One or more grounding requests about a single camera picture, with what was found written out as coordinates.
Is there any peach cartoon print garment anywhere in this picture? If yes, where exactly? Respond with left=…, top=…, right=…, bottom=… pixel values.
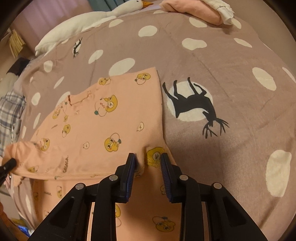
left=2, top=67, right=211, bottom=241

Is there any plaid grey pillow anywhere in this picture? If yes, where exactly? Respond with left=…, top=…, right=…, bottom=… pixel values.
left=0, top=90, right=26, bottom=157

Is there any mauve polka dot duvet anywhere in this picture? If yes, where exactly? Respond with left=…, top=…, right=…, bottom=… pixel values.
left=6, top=11, right=295, bottom=240

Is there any pink curtain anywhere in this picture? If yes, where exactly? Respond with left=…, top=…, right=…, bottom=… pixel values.
left=11, top=0, right=92, bottom=49

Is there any white goose plush toy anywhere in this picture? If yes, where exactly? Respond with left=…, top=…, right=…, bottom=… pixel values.
left=35, top=0, right=153, bottom=56

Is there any folded pink garment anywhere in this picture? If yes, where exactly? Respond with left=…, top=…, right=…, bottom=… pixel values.
left=159, top=0, right=223, bottom=26

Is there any teal curtain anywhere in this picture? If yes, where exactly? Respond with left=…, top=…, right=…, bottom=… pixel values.
left=88, top=0, right=127, bottom=11

